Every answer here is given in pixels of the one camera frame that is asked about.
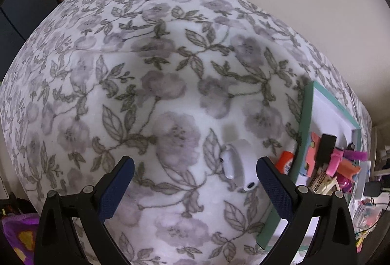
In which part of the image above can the white earbuds case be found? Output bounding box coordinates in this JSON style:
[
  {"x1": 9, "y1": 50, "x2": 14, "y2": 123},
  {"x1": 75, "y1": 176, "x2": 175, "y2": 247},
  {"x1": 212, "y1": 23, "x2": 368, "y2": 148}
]
[{"x1": 220, "y1": 139, "x2": 259, "y2": 192}]

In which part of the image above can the teal cardboard box lid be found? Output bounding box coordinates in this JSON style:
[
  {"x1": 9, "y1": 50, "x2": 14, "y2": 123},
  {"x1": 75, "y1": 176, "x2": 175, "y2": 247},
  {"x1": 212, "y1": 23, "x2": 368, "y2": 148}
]
[{"x1": 255, "y1": 80, "x2": 363, "y2": 250}]

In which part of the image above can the dark cabinet with red edge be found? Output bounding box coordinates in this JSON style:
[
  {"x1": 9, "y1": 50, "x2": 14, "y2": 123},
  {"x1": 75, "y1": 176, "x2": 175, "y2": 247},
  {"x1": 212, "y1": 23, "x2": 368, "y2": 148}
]
[{"x1": 0, "y1": 0, "x2": 68, "y2": 83}]

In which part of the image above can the orange glue tube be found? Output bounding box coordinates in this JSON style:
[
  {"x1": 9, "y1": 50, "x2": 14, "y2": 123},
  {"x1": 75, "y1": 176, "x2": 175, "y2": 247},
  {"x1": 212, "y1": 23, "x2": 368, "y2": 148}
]
[{"x1": 274, "y1": 141, "x2": 297, "y2": 176}]

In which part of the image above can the purple plastic toy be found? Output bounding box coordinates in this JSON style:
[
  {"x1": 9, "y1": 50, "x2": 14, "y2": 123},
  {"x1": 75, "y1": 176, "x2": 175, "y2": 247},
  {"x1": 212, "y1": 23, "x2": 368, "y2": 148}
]
[{"x1": 343, "y1": 149, "x2": 368, "y2": 162}]

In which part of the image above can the orange dog toy figure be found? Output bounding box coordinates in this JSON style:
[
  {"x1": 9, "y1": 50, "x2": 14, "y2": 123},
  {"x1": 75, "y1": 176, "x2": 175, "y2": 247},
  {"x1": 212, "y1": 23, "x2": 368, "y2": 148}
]
[{"x1": 335, "y1": 158, "x2": 362, "y2": 194}]

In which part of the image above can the black rectangular block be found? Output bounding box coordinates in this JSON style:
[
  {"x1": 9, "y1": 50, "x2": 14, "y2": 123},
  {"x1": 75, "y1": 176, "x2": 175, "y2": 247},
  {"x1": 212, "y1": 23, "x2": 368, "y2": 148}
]
[{"x1": 315, "y1": 133, "x2": 337, "y2": 166}]

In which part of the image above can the purple and yellow cloth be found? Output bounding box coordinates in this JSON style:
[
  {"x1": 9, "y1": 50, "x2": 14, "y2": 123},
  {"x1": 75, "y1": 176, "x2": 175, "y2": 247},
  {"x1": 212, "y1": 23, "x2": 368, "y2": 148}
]
[{"x1": 1, "y1": 213, "x2": 40, "y2": 264}]

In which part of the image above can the floral printed blanket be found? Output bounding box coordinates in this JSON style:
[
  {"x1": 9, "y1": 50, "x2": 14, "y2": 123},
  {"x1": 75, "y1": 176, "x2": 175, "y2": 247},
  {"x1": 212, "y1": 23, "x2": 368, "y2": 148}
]
[{"x1": 0, "y1": 0, "x2": 374, "y2": 265}]

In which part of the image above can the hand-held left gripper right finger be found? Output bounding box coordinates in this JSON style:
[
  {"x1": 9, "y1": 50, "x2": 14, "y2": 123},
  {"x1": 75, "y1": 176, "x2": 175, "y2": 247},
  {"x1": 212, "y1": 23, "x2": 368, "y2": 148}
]
[{"x1": 256, "y1": 156, "x2": 358, "y2": 265}]

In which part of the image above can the brown bristle brush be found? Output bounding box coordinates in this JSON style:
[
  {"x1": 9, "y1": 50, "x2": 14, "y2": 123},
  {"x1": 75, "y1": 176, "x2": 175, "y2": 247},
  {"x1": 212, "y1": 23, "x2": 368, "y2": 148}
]
[{"x1": 308, "y1": 167, "x2": 325, "y2": 192}]

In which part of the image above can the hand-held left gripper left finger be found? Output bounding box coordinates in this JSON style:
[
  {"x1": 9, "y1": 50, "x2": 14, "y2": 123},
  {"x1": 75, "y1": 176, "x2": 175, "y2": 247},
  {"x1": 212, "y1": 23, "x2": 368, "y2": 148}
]
[{"x1": 33, "y1": 156, "x2": 135, "y2": 265}]

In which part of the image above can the cream plastic comb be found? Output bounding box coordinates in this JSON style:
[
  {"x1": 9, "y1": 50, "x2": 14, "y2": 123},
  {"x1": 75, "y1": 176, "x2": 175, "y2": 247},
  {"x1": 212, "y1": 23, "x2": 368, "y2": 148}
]
[{"x1": 317, "y1": 177, "x2": 342, "y2": 195}]

